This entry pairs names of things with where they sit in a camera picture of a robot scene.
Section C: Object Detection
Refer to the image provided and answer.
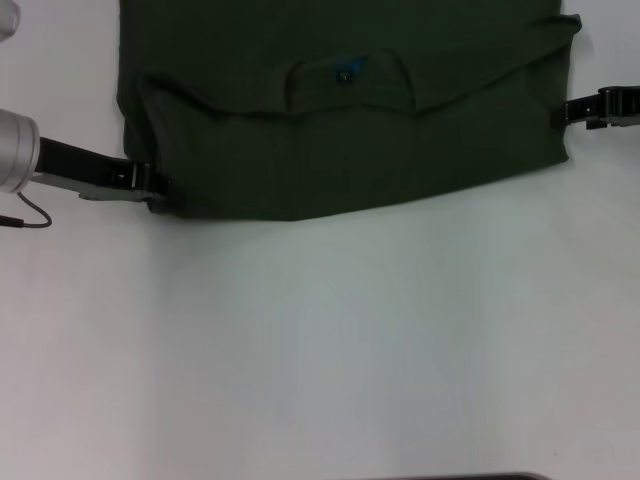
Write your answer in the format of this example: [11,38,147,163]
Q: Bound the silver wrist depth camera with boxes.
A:
[0,0,22,42]

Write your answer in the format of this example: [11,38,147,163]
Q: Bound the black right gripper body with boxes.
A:
[584,84,640,132]

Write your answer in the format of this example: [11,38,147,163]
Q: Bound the dark green FREE t-shirt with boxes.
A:
[115,0,584,224]

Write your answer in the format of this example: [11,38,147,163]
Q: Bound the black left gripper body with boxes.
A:
[30,135,154,204]

